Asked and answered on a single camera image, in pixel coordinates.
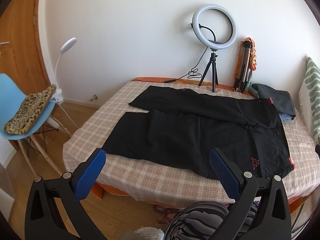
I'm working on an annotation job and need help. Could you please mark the green striped white pillow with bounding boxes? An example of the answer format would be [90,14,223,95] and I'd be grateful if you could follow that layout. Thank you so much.
[299,57,320,145]

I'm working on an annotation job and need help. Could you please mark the folded silver tripod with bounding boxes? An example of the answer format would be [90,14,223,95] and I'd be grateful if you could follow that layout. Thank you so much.
[233,40,252,93]

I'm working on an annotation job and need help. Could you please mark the folded blue jeans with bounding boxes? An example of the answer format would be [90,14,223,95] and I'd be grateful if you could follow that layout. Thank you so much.
[279,114,295,121]

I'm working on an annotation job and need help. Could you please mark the ring light black cable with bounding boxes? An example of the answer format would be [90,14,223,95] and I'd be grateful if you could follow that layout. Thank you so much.
[131,47,209,84]

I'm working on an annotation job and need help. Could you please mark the leopard print cushion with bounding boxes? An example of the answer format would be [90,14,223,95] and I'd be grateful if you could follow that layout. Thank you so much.
[3,85,56,134]

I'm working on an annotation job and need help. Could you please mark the wooden door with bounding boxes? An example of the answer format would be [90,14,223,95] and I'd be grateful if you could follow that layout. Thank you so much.
[1,0,50,94]

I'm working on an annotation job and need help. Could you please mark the black Kappa pants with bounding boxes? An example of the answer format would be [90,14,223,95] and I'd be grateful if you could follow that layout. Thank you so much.
[103,86,295,179]

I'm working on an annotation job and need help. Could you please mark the folded dark grey garment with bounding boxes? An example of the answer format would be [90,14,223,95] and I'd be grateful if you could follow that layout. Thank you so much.
[248,83,296,117]

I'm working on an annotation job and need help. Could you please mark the orange patterned scarf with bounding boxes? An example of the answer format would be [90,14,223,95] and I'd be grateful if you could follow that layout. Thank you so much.
[234,37,257,92]

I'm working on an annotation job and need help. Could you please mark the zebra print trousers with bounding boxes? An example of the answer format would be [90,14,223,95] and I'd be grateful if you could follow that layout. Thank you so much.
[162,200,261,240]

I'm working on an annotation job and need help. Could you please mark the white ring light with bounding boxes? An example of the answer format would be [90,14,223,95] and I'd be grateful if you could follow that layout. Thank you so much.
[190,4,238,50]

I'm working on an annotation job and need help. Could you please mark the blue plastic chair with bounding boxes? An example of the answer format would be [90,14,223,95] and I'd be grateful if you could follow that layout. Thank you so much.
[0,73,63,177]

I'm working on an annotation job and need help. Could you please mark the orange bed sheet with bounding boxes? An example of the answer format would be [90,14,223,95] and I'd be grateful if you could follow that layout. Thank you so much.
[89,76,308,210]

